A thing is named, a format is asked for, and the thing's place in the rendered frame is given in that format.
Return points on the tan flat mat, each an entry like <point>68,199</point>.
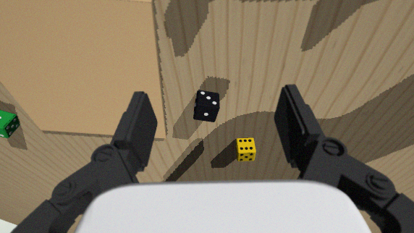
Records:
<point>73,65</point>

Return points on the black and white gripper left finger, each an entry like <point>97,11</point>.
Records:
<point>111,165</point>

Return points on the green die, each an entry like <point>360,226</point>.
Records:
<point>8,123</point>

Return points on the black die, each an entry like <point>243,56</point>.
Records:
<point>206,106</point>

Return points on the yellow die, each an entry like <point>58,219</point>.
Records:
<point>245,149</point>

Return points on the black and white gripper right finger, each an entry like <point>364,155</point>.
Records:
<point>325,160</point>

